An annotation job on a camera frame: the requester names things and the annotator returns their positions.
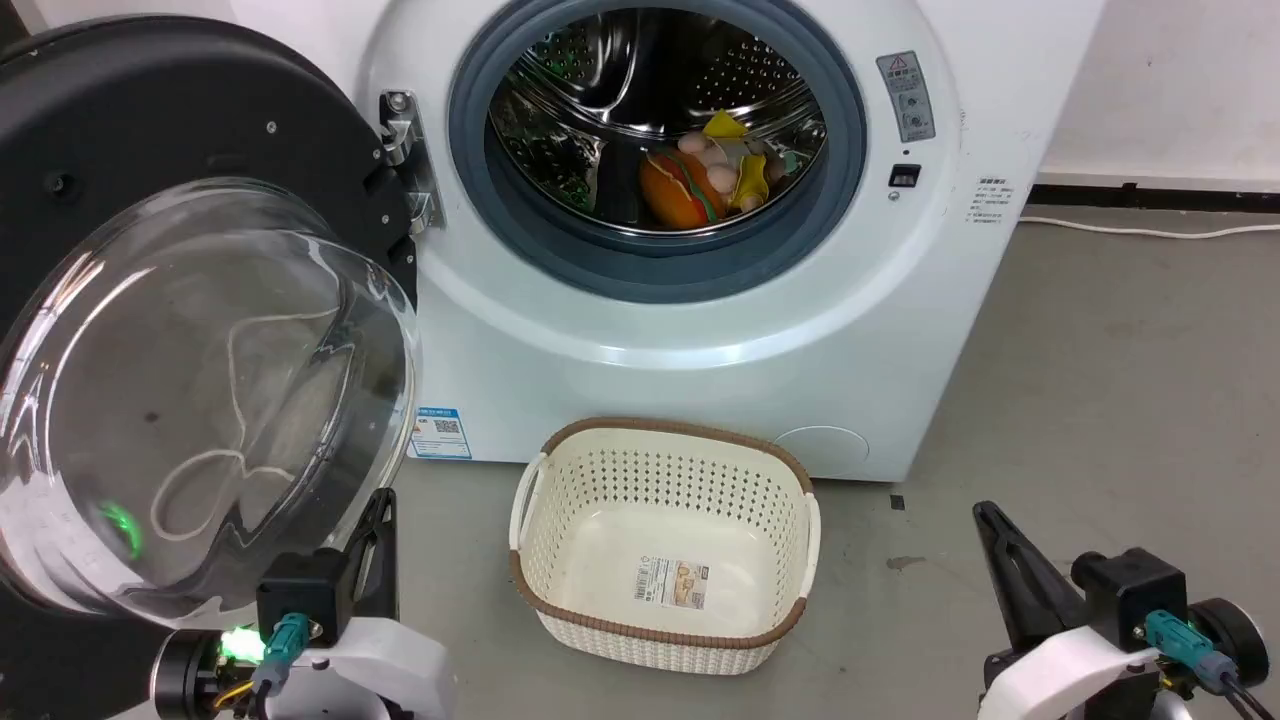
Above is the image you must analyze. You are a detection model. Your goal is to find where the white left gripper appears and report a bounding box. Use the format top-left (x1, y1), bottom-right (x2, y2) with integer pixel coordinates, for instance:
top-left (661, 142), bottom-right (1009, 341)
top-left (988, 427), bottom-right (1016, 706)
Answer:
top-left (264, 487), bottom-right (457, 720)

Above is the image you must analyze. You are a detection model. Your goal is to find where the teal right cable connector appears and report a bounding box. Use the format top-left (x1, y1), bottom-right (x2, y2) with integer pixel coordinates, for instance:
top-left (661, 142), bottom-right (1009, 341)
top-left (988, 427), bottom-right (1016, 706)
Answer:
top-left (1144, 609), bottom-right (1239, 695)

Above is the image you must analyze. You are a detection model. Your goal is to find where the metal door hinge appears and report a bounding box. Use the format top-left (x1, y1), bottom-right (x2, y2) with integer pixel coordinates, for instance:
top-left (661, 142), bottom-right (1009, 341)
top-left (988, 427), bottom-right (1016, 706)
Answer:
top-left (377, 90), bottom-right (447, 237)

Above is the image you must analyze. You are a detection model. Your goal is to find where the white front-load washing machine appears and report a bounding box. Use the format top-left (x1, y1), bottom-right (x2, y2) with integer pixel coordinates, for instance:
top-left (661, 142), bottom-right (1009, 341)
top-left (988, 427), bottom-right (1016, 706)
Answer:
top-left (232, 0), bottom-right (1107, 483)

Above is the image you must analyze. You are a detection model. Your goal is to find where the teal left cable connector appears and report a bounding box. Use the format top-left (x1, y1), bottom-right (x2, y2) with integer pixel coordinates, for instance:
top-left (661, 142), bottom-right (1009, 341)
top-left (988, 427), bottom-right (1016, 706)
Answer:
top-left (252, 612), bottom-right (312, 695)

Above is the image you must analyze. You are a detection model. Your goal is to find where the hamburger plush toy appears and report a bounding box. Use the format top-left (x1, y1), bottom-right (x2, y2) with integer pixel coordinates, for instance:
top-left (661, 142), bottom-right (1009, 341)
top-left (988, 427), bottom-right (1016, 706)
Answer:
top-left (639, 150), bottom-right (730, 232)

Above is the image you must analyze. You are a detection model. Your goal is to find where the teal cable connector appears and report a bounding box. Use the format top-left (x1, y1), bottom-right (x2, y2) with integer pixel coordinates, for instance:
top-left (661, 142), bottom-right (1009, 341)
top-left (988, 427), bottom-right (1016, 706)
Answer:
top-left (1144, 609), bottom-right (1239, 695)
top-left (252, 612), bottom-right (312, 695)

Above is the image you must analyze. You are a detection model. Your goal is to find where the white floor cable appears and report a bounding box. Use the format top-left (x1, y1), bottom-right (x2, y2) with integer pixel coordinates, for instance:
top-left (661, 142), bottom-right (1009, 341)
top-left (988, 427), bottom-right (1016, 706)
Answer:
top-left (1017, 214), bottom-right (1280, 242)

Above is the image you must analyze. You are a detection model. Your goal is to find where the round filter cover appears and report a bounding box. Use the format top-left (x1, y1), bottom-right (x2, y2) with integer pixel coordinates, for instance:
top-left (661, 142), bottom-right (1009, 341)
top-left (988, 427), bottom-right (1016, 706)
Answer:
top-left (773, 426), bottom-right (872, 482)

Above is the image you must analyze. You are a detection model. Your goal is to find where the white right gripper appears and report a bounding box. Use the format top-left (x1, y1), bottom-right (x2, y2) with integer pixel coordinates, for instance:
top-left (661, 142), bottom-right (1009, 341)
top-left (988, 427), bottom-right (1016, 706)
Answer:
top-left (972, 500), bottom-right (1167, 720)

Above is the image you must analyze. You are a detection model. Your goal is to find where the doll with yellow clothes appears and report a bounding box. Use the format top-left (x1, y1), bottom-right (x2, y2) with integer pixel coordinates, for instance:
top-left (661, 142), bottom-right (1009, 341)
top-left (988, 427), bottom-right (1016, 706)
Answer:
top-left (677, 110), bottom-right (801, 214)

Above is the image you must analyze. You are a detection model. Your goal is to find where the paper label in basket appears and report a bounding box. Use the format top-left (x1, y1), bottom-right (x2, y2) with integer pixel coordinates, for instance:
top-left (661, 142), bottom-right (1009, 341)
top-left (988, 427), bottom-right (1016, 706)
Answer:
top-left (632, 559), bottom-right (712, 608)

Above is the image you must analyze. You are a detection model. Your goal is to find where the cream plastic laundry basket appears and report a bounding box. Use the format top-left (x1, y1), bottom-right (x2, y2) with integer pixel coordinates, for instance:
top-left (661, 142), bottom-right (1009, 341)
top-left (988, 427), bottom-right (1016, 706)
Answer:
top-left (508, 417), bottom-right (822, 676)

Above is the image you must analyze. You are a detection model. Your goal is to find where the grey warning label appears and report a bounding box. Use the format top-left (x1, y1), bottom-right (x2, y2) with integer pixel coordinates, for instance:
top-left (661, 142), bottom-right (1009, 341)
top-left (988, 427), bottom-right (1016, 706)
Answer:
top-left (876, 51), bottom-right (938, 144)

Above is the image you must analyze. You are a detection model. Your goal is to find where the stainless steel drum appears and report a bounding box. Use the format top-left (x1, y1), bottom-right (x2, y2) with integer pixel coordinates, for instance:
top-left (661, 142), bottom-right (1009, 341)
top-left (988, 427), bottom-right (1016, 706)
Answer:
top-left (487, 8), bottom-right (830, 237)

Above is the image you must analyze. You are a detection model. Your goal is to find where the black washer door with glass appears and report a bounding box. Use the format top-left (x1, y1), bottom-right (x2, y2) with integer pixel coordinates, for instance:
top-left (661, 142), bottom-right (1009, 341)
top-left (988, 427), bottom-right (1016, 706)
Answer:
top-left (0, 15), bottom-right (422, 720)

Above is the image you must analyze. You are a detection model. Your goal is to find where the black baseboard strip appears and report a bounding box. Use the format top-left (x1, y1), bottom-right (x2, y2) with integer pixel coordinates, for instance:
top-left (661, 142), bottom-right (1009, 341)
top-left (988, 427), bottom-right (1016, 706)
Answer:
top-left (1028, 171), bottom-right (1280, 215)

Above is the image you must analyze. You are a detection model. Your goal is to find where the blue energy sticker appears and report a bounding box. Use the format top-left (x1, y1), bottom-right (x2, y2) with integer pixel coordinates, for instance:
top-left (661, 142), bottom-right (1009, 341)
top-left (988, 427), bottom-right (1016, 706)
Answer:
top-left (409, 405), bottom-right (473, 461)

